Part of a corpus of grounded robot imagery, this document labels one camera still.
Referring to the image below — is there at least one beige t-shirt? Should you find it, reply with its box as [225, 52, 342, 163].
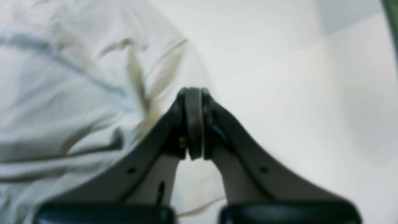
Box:
[0, 0, 214, 224]

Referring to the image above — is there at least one grey side panel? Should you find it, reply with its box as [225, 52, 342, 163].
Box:
[382, 0, 398, 58]

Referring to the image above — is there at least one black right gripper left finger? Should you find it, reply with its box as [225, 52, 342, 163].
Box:
[34, 88, 203, 224]

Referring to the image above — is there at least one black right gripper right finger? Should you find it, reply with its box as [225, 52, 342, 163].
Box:
[201, 88, 362, 224]

